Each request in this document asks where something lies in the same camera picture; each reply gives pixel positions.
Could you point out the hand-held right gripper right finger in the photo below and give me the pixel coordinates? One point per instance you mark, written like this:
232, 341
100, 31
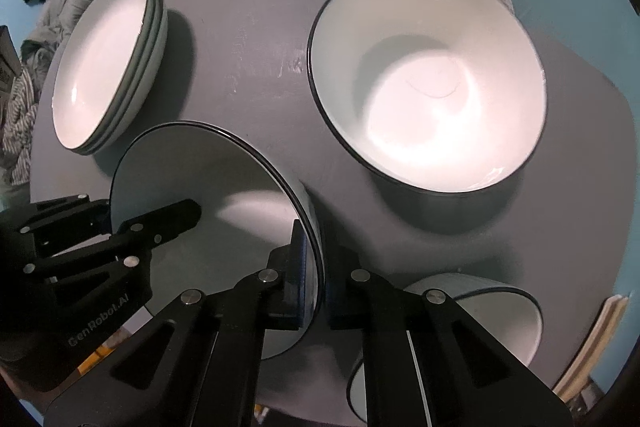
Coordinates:
337, 302

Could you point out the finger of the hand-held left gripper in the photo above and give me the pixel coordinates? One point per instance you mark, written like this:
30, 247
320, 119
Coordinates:
65, 212
165, 219

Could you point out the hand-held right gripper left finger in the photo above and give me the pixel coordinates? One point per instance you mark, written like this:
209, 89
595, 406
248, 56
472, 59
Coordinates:
300, 277

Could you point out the white bowl with dark rim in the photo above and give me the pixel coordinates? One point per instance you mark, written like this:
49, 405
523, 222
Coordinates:
425, 82
500, 312
240, 187

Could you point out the striped cloth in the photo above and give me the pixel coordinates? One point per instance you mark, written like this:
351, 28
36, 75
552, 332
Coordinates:
17, 127

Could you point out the grey puffer jacket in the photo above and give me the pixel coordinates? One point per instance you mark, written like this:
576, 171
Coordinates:
65, 17

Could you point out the wooden boards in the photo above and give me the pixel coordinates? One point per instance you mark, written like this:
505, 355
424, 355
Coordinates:
595, 347

